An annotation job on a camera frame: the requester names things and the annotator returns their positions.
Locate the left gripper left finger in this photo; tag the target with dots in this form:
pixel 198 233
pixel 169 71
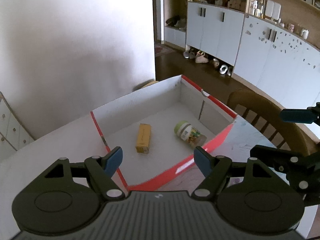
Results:
pixel 100 171

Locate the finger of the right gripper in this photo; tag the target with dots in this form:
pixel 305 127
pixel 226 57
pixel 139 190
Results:
pixel 302 172
pixel 302 116

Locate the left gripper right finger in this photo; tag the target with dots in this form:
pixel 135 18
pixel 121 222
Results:
pixel 215 171

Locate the green lid snack jar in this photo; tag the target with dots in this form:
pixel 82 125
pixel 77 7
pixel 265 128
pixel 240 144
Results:
pixel 189 134

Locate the brown wooden chair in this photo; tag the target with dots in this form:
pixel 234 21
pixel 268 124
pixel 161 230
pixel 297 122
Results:
pixel 264 115

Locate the small yellow box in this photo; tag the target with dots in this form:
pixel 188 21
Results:
pixel 143 138

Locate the red white cardboard box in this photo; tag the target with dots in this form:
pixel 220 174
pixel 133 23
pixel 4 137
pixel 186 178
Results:
pixel 162 106

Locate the white drawer sideboard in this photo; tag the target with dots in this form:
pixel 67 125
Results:
pixel 14 135

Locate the silver shoe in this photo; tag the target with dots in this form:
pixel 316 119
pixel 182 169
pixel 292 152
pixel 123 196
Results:
pixel 223 69

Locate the white pink sneaker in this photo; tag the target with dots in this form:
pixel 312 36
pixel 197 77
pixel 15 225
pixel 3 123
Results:
pixel 201 57

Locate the red doormat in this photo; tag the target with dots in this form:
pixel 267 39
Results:
pixel 161 49

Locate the white wall cabinet unit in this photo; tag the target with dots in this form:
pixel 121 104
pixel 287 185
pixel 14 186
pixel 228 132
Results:
pixel 260 39

